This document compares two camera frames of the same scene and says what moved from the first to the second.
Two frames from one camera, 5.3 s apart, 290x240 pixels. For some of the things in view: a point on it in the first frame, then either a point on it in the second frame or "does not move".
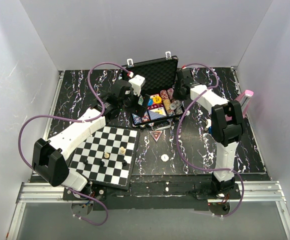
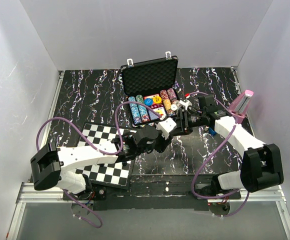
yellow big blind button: (157, 99) does not move
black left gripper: (137, 109) → (164, 142)
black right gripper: (182, 98) → (183, 126)
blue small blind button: (150, 102) does not move
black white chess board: (107, 158) does not move
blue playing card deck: (157, 113) does not move
